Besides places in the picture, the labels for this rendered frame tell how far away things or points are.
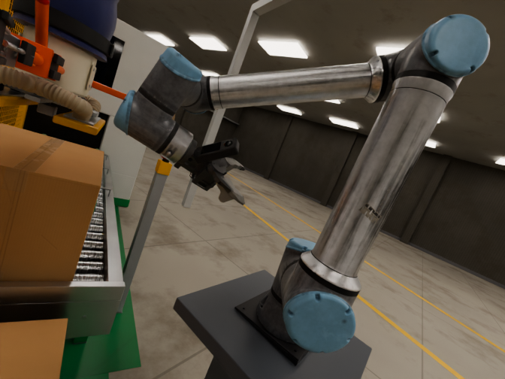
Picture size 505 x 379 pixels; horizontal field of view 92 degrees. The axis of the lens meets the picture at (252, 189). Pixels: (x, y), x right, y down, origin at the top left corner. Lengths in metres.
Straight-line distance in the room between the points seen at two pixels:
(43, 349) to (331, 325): 0.75
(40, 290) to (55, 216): 0.23
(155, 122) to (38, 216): 0.54
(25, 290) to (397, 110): 1.11
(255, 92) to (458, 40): 0.41
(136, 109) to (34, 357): 0.69
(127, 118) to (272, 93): 0.35
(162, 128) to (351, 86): 0.48
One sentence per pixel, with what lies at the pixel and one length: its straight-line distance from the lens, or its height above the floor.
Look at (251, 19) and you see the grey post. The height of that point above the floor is 2.99.
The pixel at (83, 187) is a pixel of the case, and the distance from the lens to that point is 0.95.
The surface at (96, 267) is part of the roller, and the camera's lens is 1.28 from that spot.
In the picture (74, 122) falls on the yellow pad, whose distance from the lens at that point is 0.82.
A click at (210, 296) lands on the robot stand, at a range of 0.88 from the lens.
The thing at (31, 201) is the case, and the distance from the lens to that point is 0.99.
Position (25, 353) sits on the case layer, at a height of 0.54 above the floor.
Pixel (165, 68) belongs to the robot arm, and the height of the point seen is 1.33.
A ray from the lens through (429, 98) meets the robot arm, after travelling 0.61.
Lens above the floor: 1.24
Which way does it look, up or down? 8 degrees down
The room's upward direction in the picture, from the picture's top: 22 degrees clockwise
